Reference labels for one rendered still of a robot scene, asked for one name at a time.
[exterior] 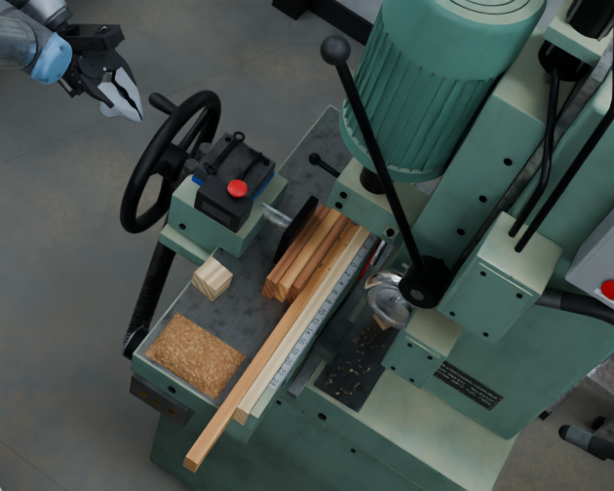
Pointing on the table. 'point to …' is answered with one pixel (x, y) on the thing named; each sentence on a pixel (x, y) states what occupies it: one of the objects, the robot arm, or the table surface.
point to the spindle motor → (432, 78)
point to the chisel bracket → (351, 187)
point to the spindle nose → (370, 181)
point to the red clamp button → (237, 188)
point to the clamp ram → (288, 223)
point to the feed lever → (430, 287)
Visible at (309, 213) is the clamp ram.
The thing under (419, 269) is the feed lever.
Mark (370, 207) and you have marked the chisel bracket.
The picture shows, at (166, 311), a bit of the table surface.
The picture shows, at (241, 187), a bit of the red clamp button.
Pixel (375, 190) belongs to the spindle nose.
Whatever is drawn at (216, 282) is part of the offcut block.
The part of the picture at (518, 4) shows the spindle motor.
